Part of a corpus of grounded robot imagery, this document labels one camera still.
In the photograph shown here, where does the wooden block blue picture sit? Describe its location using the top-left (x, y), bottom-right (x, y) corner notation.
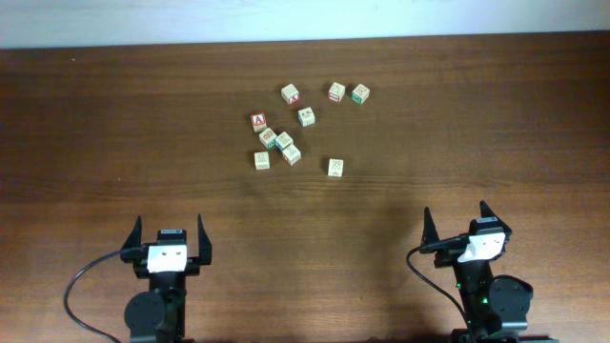
top-left (297, 107), bottom-right (315, 127)

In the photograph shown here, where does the black cable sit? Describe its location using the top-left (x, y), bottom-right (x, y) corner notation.
top-left (63, 249), bottom-right (126, 343)
top-left (405, 245), bottom-right (473, 330)

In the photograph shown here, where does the left black cable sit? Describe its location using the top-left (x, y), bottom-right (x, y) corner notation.
top-left (63, 249), bottom-right (126, 343)

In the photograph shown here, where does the plain wooden block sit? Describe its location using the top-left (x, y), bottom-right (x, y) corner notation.
top-left (254, 151), bottom-right (270, 170)

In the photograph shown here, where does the wooden block green edge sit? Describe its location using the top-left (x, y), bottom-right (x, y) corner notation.
top-left (259, 128), bottom-right (277, 149)

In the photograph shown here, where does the wooden block red bottom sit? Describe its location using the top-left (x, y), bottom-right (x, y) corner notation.
top-left (328, 82), bottom-right (346, 103)

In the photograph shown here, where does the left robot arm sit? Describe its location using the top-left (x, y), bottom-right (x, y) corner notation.
top-left (120, 216), bottom-right (213, 343)

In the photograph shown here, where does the wooden block orange letter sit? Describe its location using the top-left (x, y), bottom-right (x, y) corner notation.
top-left (282, 144), bottom-right (301, 166)

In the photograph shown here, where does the right black cable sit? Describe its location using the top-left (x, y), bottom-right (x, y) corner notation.
top-left (405, 245), bottom-right (473, 330)

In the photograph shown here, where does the wooden block green side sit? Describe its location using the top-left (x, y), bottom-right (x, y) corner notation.
top-left (351, 84), bottom-right (371, 105)

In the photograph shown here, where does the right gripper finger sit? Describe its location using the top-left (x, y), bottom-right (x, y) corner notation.
top-left (479, 200), bottom-right (498, 220)
top-left (420, 207), bottom-right (439, 246)

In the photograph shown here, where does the red letter A block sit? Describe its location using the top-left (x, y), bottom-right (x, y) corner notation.
top-left (251, 112), bottom-right (267, 132)

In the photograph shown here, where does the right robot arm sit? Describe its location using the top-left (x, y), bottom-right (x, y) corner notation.
top-left (406, 201), bottom-right (554, 343)

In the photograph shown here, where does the wooden block letter N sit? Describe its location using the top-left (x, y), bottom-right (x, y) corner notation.
top-left (328, 158), bottom-right (344, 177)

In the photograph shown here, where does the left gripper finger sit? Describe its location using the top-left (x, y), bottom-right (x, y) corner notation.
top-left (197, 214), bottom-right (213, 265)
top-left (122, 216), bottom-right (142, 250)

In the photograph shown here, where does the wooden block red side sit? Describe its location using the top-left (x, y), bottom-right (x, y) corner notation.
top-left (280, 84), bottom-right (300, 105)

